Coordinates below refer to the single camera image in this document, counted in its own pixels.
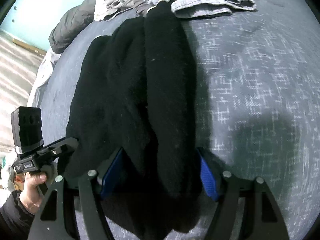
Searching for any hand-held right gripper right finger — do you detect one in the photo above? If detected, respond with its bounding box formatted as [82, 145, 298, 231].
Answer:
[196, 147, 289, 240]

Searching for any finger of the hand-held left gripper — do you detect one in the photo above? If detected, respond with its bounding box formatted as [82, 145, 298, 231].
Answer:
[37, 137, 79, 159]

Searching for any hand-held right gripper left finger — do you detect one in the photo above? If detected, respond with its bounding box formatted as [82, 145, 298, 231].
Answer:
[27, 147, 125, 240]

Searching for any black sweater with white trim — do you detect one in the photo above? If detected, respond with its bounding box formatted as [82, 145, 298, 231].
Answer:
[57, 1, 208, 240]

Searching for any person's left forearm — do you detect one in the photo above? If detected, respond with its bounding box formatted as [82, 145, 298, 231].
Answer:
[0, 190, 36, 240]

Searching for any person's left hand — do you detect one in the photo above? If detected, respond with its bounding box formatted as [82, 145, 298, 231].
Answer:
[19, 173, 48, 211]

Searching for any beige curtain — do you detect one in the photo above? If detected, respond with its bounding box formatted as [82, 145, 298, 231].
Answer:
[0, 29, 48, 153]

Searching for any light grey sheet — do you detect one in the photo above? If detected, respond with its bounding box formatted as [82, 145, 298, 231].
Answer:
[26, 47, 62, 111]

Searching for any wooden trim strip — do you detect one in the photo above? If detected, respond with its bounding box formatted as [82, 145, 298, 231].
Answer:
[12, 39, 48, 56]

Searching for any bed with blue-grey sheet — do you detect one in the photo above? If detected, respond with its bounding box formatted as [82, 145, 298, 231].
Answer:
[40, 0, 320, 240]

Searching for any dark grey duvet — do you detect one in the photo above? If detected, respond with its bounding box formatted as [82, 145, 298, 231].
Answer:
[49, 0, 113, 54]

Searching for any grey garment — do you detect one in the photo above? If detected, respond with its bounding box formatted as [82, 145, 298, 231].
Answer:
[94, 0, 161, 22]

